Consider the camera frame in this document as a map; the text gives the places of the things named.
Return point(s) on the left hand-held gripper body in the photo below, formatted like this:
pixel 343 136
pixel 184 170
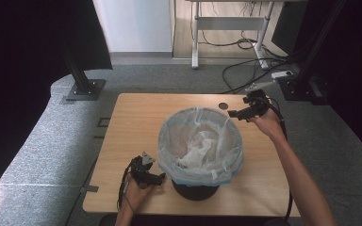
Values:
pixel 139 171

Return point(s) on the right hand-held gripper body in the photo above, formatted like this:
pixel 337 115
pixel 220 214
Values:
pixel 257 105

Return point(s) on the translucent plastic bin bag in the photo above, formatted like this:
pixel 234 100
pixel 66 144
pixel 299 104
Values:
pixel 172 141

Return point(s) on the black trash bin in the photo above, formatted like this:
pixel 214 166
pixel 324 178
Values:
pixel 194 192

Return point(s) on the person's right hand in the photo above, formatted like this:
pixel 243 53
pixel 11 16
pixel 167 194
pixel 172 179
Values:
pixel 268 124

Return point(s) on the person's left hand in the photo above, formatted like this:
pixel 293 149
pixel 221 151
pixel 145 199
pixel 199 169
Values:
pixel 136 196

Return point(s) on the dark round table cap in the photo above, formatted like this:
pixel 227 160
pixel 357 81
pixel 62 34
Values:
pixel 223 105

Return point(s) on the white power strip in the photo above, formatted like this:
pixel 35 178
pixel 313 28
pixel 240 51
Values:
pixel 282 74

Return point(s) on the crumpled white paper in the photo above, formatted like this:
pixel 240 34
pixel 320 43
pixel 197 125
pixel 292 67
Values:
pixel 198 153

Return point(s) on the black metal stand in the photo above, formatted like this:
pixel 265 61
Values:
pixel 308 72

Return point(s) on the black stand base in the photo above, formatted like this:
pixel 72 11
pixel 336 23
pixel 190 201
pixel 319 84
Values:
pixel 83 84

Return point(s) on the black curtain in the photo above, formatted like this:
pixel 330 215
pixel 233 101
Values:
pixel 19 78
pixel 358 78

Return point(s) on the white desk frame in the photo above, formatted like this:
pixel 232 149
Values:
pixel 229 23

